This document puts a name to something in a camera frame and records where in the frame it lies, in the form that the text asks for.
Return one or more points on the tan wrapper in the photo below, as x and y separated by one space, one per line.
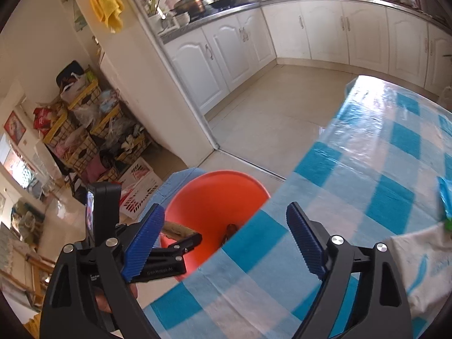
178 229

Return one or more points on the white cloth with blue print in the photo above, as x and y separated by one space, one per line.
423 272

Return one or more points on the white plastic basket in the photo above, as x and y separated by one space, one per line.
141 183

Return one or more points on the orange plastic basin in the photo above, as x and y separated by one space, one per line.
212 201

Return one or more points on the yellow hanging towel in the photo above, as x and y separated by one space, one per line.
106 3

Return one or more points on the table with blue checked cloth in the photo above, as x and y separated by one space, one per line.
353 169

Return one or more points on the red framed wall picture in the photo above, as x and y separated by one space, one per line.
14 127

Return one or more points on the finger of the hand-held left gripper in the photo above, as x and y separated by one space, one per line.
183 243
127 229

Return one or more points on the black wok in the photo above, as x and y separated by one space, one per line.
224 1

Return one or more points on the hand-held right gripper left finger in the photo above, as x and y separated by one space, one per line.
146 243

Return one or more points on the blue wrapper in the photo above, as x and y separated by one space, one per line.
445 197

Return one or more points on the person's left hand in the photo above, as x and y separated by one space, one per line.
102 302

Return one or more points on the white kitchen cabinets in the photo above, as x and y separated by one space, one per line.
317 31

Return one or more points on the brown cooking pot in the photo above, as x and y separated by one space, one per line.
190 4

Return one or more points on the tall white cabinet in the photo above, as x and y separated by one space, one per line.
152 113

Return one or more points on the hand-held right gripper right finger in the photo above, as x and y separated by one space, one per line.
307 243

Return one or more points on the green scrap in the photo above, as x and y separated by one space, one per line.
448 225

